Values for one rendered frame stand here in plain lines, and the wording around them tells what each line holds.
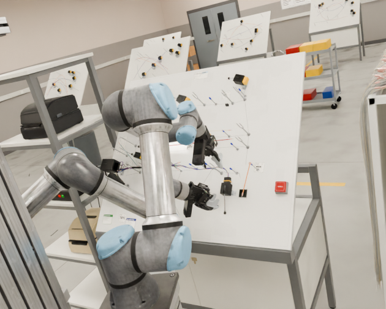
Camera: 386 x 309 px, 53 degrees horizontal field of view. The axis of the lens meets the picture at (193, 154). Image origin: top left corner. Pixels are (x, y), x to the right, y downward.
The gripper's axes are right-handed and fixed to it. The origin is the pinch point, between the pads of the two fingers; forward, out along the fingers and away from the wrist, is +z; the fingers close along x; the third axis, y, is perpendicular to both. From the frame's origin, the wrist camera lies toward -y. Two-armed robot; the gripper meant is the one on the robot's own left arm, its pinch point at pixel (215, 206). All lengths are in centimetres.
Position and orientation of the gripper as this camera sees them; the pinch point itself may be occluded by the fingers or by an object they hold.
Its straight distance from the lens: 178.5
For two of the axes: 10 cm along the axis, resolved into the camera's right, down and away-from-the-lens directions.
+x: -3.3, -5.6, 7.6
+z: 7.6, 3.2, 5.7
